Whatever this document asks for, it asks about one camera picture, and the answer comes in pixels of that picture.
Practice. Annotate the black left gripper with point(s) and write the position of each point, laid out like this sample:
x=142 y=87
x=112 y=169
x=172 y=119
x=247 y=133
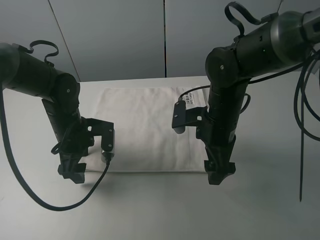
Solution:
x=71 y=148

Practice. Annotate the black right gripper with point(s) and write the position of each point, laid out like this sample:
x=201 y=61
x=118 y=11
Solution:
x=218 y=147

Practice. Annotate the white towel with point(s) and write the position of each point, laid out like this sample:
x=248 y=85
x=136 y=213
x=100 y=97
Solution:
x=144 y=139

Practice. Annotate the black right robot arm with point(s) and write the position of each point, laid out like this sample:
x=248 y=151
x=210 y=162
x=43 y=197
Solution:
x=275 y=42

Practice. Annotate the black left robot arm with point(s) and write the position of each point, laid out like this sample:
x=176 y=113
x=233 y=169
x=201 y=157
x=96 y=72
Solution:
x=59 y=92

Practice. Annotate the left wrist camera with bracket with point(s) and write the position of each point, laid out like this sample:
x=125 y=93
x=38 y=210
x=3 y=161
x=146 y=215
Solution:
x=105 y=130

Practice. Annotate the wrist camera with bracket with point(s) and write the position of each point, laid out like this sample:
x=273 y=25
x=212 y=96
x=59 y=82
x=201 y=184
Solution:
x=183 y=117
x=105 y=130

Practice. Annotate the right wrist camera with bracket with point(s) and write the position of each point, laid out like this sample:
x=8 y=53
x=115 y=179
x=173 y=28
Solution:
x=183 y=117

